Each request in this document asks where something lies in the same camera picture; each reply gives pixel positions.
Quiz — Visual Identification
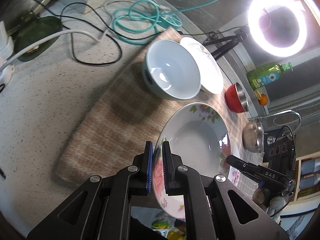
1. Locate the large stainless steel bowl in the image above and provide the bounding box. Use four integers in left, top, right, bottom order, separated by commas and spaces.
242, 118, 264, 153

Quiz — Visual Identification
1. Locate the red steel-lined bowl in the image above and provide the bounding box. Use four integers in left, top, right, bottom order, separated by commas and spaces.
225, 82, 248, 113

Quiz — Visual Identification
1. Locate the pink floral white plate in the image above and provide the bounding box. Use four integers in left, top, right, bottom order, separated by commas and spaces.
152, 102, 240, 219

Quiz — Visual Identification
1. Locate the white plate green leaf pattern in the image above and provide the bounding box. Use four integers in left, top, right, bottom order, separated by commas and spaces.
180, 37, 223, 94

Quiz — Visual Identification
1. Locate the light blue ceramic bowl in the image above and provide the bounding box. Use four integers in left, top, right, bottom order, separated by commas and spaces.
142, 40, 201, 100

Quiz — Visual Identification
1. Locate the chrome kitchen faucet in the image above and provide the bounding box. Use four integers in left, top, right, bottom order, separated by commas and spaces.
248, 109, 303, 133

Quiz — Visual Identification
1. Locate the right gloved hand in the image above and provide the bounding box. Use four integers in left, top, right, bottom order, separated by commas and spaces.
252, 187, 287, 223

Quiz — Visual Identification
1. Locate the orange fruit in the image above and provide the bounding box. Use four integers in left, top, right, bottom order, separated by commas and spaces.
259, 94, 268, 106

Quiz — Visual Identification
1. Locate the yellow sponge cloth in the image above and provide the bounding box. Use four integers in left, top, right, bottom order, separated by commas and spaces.
254, 89, 262, 101

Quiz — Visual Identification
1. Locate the plaid checkered cloth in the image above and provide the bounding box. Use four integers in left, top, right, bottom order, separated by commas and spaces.
55, 26, 266, 205

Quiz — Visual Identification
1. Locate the green dish soap bottle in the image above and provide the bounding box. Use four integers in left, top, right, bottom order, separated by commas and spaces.
246, 62, 293, 90

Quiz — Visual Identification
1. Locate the teal round power strip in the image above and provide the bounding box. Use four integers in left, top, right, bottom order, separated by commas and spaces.
159, 14, 182, 29

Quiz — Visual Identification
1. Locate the ring light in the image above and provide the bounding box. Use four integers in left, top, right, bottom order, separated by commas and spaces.
247, 0, 307, 57

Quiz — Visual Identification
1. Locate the white charger cable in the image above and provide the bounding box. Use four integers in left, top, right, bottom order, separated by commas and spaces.
0, 0, 156, 73

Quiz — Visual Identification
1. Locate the black thin cable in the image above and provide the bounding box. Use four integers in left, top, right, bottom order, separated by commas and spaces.
10, 0, 123, 66

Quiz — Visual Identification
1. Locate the teal power cable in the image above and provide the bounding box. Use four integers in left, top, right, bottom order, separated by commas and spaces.
111, 0, 258, 46

